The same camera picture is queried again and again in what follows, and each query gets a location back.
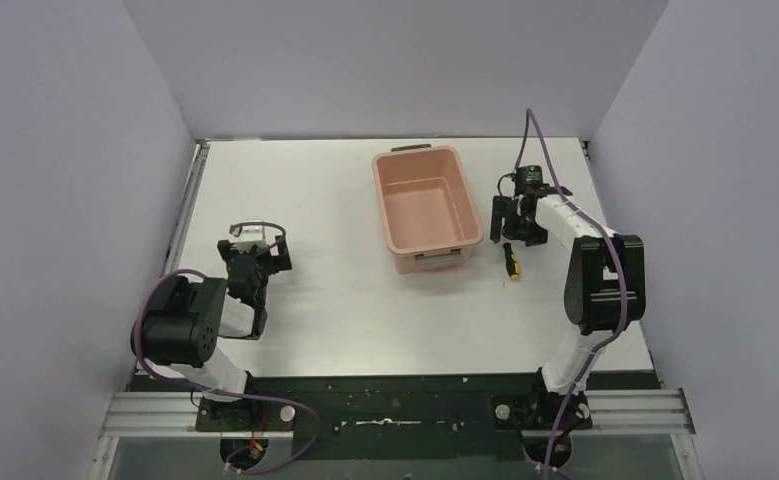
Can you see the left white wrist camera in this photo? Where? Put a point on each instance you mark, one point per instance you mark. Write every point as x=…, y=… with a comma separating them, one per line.
x=249, y=234

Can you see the aluminium frame rail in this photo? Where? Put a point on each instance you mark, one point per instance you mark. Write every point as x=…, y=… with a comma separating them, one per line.
x=170, y=415

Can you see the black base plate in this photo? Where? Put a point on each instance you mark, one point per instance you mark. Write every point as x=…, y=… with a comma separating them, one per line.
x=391, y=417

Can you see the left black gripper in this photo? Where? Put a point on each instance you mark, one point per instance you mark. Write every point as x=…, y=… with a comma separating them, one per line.
x=256, y=261

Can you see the pink plastic bin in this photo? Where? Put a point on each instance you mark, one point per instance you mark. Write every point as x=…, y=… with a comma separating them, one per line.
x=429, y=215

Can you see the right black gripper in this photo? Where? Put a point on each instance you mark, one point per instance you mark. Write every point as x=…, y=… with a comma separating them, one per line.
x=534, y=235

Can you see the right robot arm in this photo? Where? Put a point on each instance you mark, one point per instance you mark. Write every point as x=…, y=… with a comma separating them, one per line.
x=604, y=290

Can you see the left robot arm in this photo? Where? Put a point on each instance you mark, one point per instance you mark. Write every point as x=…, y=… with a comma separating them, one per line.
x=175, y=338

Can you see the black yellow screwdriver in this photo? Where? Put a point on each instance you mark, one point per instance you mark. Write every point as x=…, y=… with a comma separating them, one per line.
x=512, y=265

